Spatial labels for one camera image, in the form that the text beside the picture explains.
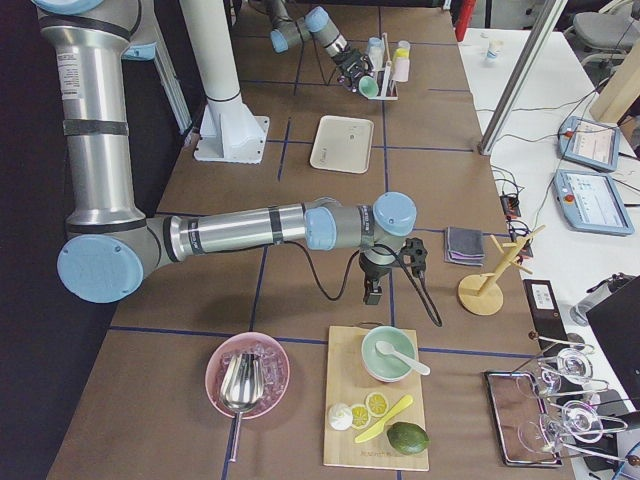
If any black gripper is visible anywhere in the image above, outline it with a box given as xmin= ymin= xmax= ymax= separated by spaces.
xmin=359 ymin=247 xmax=397 ymax=305
xmin=335 ymin=48 xmax=375 ymax=93

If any green cup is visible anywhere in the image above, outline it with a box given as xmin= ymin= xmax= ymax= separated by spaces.
xmin=358 ymin=75 xmax=379 ymax=99

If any beige rabbit tray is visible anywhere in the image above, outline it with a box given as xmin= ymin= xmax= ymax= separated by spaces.
xmin=309 ymin=115 xmax=374 ymax=174

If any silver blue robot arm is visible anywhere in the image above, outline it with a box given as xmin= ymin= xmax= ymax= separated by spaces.
xmin=36 ymin=1 xmax=417 ymax=303
xmin=264 ymin=0 xmax=378 ymax=99

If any cream cup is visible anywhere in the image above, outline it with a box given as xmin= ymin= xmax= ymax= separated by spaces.
xmin=368 ymin=52 xmax=385 ymax=72

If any blue cup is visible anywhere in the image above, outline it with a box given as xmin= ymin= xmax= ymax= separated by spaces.
xmin=367 ymin=37 xmax=384 ymax=57

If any pink cup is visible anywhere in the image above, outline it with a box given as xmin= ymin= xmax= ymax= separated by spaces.
xmin=392 ymin=57 xmax=411 ymax=83

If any yellow cup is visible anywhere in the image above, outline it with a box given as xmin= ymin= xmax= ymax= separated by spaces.
xmin=393 ymin=41 xmax=411 ymax=60

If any paper cup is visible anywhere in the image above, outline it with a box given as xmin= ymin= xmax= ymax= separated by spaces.
xmin=485 ymin=39 xmax=503 ymax=65

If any metal tray with glasses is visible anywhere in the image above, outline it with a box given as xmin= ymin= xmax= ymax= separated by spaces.
xmin=484 ymin=371 xmax=563 ymax=469

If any white plastic spoon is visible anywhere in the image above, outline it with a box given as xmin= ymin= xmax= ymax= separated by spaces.
xmin=375 ymin=340 xmax=431 ymax=376

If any green bowl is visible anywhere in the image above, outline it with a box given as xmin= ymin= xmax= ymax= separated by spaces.
xmin=360 ymin=325 xmax=420 ymax=384

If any folded grey cloth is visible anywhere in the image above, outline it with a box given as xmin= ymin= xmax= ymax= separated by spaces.
xmin=444 ymin=226 xmax=485 ymax=267

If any wooden mug tree stand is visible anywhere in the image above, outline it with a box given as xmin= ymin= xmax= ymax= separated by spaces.
xmin=457 ymin=225 xmax=545 ymax=316

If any lemon slice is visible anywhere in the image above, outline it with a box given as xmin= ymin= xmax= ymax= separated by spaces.
xmin=364 ymin=391 xmax=390 ymax=418

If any wooden cutting board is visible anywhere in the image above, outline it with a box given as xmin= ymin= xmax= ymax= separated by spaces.
xmin=323 ymin=326 xmax=430 ymax=472

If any pink bowl with ice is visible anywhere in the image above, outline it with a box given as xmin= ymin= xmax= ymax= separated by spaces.
xmin=205 ymin=332 xmax=289 ymax=420

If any garlic bulb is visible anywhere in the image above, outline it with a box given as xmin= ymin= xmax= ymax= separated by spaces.
xmin=328 ymin=403 xmax=353 ymax=431

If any yellow plastic knife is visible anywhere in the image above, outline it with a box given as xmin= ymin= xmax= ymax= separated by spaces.
xmin=354 ymin=394 xmax=414 ymax=444

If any green lime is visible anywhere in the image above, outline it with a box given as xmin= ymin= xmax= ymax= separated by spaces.
xmin=386 ymin=422 xmax=430 ymax=455

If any metal scoop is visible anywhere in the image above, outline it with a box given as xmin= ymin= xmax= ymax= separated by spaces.
xmin=219 ymin=353 xmax=264 ymax=462

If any black box with label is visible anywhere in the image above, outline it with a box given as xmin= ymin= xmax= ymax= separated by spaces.
xmin=523 ymin=279 xmax=567 ymax=340

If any teach pendant tablet near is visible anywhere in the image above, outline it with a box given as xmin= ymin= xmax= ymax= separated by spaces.
xmin=553 ymin=170 xmax=635 ymax=236

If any teach pendant tablet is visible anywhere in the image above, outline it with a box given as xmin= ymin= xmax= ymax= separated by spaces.
xmin=553 ymin=170 xmax=635 ymax=236
xmin=558 ymin=116 xmax=621 ymax=173

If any teach pendant tablet far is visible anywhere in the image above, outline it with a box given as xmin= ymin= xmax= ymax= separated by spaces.
xmin=558 ymin=116 xmax=621 ymax=173

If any white wire cup rack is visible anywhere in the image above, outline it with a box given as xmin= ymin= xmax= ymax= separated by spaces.
xmin=371 ymin=32 xmax=398 ymax=101

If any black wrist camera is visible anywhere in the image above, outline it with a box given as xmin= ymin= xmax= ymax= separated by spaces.
xmin=400 ymin=237 xmax=428 ymax=280

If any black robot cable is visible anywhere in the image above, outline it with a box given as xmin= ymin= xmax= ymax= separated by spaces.
xmin=274 ymin=242 xmax=444 ymax=329

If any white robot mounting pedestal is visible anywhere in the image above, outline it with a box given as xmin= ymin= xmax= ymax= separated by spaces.
xmin=180 ymin=0 xmax=269 ymax=164

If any aluminium frame post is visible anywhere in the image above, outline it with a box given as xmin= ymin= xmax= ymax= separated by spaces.
xmin=478 ymin=0 xmax=567 ymax=156

